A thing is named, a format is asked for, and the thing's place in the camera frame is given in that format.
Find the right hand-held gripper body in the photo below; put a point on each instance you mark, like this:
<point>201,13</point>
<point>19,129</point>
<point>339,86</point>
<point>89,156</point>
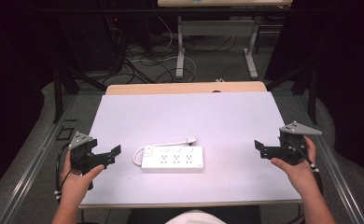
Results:
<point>293,146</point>

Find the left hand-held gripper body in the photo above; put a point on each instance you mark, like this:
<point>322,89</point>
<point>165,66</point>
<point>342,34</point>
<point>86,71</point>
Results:
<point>79,154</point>

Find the white power strip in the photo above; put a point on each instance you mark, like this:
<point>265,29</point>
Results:
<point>172,159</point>

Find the person's right hand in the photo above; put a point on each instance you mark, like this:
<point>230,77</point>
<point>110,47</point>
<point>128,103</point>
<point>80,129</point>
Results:
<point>298,177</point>

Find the person's left hand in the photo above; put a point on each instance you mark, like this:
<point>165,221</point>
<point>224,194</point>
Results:
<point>76,186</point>

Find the black metal stand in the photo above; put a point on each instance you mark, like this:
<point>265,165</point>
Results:
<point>312,93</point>
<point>58,93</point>

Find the white table mat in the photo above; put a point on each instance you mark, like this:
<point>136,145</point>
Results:
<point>186,118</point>

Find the wooden table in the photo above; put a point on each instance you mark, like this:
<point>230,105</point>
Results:
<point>183,88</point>

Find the dark computer tower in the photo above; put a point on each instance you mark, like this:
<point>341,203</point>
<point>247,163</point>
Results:
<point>90,43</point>

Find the black horizontal bar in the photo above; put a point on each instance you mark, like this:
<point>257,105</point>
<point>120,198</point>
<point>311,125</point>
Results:
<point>108,10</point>

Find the light desk top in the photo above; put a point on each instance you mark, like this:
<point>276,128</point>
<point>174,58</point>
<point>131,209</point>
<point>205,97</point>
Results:
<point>223,3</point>

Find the aluminium rail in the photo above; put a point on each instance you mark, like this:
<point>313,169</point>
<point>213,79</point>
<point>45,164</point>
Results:
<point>30,168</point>
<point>335,174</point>

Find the white desk frame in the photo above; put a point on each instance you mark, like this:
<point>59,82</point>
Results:
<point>180,46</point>

